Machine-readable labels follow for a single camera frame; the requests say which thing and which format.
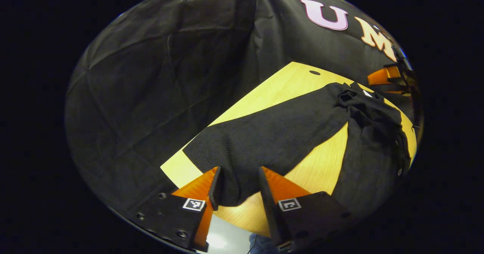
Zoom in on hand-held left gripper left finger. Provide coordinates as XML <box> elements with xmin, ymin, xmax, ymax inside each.
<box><xmin>134</xmin><ymin>166</ymin><xmax>222</xmax><ymax>252</ymax></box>

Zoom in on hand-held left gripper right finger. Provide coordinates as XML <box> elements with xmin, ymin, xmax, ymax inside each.
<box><xmin>258</xmin><ymin>166</ymin><xmax>352</xmax><ymax>251</ymax></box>

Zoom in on black shirt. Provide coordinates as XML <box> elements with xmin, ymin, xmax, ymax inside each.
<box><xmin>183</xmin><ymin>81</ymin><xmax>413</xmax><ymax>218</ymax></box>

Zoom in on person's blue trousers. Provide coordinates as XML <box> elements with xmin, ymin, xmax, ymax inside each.
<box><xmin>248</xmin><ymin>233</ymin><xmax>280</xmax><ymax>254</ymax></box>

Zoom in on black backdrop cloth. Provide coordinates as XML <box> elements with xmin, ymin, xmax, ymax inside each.
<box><xmin>64</xmin><ymin>0</ymin><xmax>407</xmax><ymax>213</ymax></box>

